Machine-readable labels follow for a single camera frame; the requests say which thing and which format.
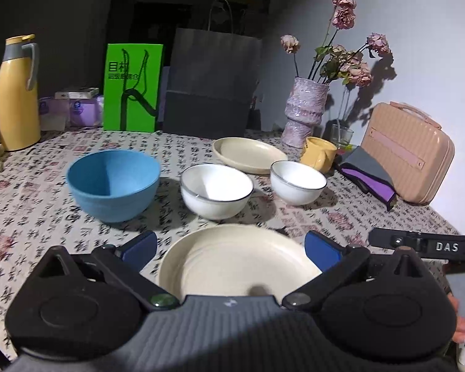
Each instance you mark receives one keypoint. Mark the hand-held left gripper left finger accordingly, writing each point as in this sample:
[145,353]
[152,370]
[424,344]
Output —
[141,248]

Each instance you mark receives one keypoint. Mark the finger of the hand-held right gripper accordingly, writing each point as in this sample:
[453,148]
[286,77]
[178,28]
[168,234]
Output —
[391,238]

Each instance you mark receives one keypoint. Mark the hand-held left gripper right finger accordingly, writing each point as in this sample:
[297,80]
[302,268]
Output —
[321,254]

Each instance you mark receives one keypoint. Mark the blue bowl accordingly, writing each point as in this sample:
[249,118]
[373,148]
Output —
[112,197]

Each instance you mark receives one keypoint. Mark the white bowl with dark rim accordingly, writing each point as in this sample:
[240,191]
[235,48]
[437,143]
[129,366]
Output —
[217,205]
[298,193]

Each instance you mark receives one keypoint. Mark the large cream plate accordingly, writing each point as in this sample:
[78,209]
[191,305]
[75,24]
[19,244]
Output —
[232,263]

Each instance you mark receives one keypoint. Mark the person's right hand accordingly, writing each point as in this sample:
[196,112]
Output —
[463,329]

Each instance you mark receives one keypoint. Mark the grey and purple pouch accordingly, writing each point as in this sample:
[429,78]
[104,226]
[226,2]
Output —
[366,166]

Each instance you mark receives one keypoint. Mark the small pink suitcase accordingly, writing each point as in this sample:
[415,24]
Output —
[407,155]

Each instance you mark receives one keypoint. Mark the yellow mug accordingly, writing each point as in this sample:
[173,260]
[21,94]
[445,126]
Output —
[317,155]

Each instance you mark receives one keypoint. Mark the calligraphy print tablecloth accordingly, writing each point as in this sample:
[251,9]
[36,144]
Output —
[42,201]

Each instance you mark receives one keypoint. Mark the clear drinking glass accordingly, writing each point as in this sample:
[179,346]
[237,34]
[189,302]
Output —
[343,135]

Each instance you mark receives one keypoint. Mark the green paper bag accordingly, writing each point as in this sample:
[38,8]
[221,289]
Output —
[110,120]

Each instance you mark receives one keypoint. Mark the pink textured vase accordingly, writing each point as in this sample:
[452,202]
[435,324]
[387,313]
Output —
[304,104]

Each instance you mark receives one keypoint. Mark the white paper tissue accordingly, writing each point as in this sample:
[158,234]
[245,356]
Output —
[56,123]

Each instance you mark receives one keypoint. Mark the small dark bag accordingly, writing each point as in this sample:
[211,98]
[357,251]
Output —
[254,118]

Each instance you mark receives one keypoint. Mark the flat white box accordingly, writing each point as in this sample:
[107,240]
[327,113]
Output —
[77,93]

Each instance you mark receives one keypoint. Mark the dark grey paper bag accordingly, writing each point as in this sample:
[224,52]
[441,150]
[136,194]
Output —
[209,85]

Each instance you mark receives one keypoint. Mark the yellow thermos jug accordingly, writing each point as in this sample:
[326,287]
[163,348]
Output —
[15,104]

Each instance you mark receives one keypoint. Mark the bunch of dried pink roses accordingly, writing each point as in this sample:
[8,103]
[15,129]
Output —
[345,15]

